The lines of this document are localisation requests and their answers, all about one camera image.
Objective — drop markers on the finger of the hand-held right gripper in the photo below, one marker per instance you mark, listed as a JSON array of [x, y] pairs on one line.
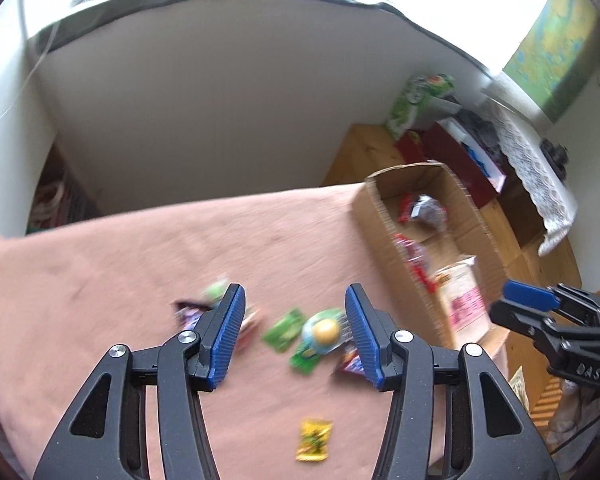
[[517, 317], [527, 295]]

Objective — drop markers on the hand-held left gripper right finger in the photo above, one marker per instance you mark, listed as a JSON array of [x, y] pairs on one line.
[[362, 340]]

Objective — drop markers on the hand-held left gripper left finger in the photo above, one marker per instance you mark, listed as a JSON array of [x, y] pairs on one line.
[[225, 340]]

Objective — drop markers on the clear egg packet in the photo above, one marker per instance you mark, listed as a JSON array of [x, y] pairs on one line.
[[325, 332]]

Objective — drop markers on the green snack packet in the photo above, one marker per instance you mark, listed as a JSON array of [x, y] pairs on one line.
[[282, 332]]

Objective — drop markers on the cardboard box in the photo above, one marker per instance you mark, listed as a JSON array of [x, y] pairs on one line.
[[460, 210]]

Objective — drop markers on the yellow candy packet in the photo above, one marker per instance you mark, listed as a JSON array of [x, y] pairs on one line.
[[314, 440]]

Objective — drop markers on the clear packet of dark snacks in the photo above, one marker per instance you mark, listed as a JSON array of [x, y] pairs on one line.
[[427, 210]]

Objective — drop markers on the black candy packet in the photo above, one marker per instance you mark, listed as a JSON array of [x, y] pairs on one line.
[[190, 312]]

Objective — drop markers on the wooden slatted board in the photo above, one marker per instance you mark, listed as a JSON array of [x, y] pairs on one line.
[[547, 400]]

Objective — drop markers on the beige bread packet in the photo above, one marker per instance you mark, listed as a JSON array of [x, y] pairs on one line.
[[460, 285]]

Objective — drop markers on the crumpled beige cloth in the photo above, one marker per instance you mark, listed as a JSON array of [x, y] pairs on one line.
[[520, 390]]

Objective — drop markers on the clear red snack packet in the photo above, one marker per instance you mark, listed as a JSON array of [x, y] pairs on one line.
[[407, 245]]

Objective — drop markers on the white lace cloth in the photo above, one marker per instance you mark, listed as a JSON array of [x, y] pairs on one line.
[[535, 170]]

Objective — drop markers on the blue plastic parts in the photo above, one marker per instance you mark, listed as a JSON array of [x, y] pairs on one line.
[[482, 160]]

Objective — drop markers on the dark small ornament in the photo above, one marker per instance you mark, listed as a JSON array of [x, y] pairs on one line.
[[555, 152]]

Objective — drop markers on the dark red box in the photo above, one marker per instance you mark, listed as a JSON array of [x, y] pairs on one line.
[[455, 165]]

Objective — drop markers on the dark lace cloth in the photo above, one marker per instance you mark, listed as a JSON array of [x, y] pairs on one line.
[[480, 130]]

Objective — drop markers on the dark plastic crate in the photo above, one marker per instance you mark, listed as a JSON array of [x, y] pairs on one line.
[[75, 200]]

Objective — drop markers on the green white carton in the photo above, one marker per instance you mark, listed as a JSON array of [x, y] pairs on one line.
[[412, 102]]

